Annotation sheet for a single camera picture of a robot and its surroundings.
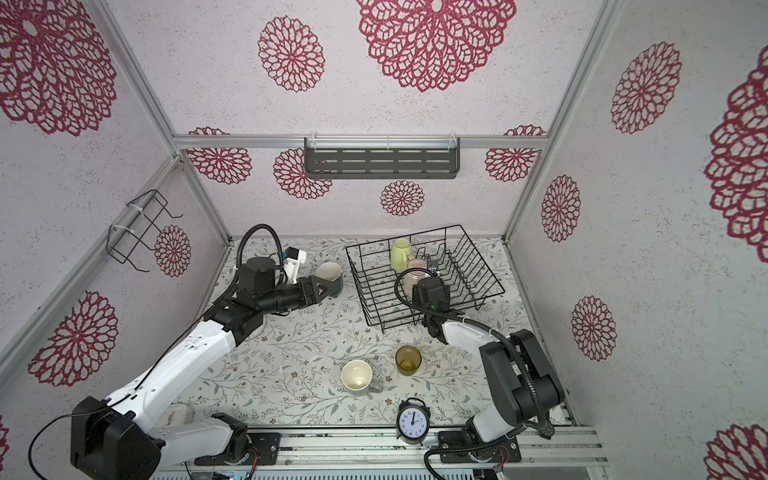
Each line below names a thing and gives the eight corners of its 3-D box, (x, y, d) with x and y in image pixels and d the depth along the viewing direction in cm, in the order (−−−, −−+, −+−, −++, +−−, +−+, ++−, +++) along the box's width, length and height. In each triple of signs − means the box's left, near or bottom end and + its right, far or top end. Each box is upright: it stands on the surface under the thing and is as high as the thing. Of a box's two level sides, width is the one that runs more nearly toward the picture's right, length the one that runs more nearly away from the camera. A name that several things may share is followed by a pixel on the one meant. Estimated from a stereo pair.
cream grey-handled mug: (357, 413, 81) (354, 403, 73) (340, 381, 87) (336, 368, 79) (381, 397, 84) (381, 386, 76) (364, 367, 89) (362, 353, 82)
